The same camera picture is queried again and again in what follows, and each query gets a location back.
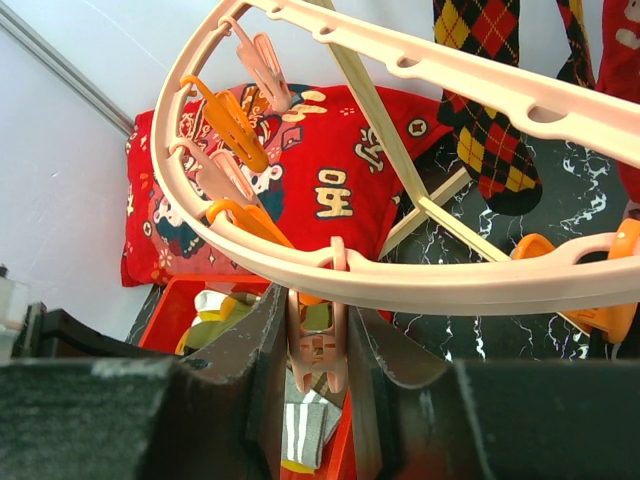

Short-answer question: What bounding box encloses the black argyle sock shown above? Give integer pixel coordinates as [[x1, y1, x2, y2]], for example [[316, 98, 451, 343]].
[[432, 0, 596, 216]]

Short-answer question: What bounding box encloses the red cartoon print pillow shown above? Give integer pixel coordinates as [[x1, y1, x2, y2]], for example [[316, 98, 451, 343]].
[[119, 83, 451, 288]]

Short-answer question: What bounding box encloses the pink round clip hanger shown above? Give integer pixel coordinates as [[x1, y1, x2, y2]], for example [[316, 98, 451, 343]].
[[151, 1, 639, 316]]

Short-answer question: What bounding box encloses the orange clothes clip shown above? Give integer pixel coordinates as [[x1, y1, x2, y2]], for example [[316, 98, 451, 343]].
[[511, 218, 639, 343]]

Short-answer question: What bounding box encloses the red plastic basket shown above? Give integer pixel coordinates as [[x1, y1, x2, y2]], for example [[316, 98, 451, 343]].
[[138, 275, 357, 479]]

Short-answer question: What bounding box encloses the red patterned sock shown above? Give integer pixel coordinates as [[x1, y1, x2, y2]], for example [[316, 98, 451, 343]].
[[594, 0, 640, 204]]

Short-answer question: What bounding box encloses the olive green sock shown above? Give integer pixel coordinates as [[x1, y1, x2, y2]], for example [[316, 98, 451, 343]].
[[175, 290, 261, 356]]

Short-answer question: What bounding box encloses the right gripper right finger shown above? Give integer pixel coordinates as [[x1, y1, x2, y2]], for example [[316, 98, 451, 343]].
[[347, 307, 639, 479]]

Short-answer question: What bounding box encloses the grey white striped sock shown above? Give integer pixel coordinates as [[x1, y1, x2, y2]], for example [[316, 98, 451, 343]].
[[281, 369, 342, 473]]

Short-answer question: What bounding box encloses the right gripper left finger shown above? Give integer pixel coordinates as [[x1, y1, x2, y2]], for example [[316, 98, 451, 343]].
[[1, 285, 287, 479]]

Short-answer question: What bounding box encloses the pink clothes clip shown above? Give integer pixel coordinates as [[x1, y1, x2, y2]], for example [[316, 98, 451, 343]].
[[285, 236, 349, 393]]

